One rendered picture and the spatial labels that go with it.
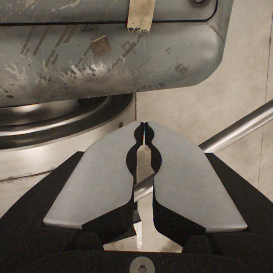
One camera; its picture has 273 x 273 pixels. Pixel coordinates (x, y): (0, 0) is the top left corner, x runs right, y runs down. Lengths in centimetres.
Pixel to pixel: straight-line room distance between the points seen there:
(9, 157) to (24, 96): 6
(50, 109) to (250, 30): 183
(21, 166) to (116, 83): 13
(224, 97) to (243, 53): 38
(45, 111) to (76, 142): 6
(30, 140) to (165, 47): 17
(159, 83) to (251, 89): 199
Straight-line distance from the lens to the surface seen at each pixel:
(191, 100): 179
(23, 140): 24
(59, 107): 26
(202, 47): 20
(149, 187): 16
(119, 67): 17
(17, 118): 26
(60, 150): 22
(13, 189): 25
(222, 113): 205
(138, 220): 88
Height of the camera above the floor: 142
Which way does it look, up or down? 56 degrees down
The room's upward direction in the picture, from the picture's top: 149 degrees clockwise
